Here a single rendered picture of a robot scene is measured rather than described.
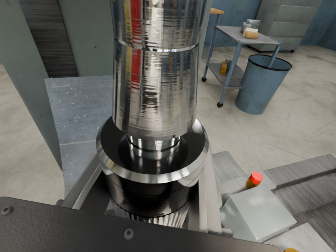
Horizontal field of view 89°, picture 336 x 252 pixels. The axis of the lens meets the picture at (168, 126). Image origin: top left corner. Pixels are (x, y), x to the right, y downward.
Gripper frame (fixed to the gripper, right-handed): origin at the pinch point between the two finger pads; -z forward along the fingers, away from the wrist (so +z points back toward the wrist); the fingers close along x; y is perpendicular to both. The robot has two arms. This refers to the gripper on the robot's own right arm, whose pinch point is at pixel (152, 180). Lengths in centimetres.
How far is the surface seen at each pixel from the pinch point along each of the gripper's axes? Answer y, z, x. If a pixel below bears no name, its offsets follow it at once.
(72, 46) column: 3.3, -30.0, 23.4
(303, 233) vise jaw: 15.0, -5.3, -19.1
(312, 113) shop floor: 116, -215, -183
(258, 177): 12.5, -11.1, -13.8
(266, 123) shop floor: 117, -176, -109
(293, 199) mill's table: 25.9, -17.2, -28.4
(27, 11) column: -2.6, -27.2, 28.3
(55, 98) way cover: 14.0, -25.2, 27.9
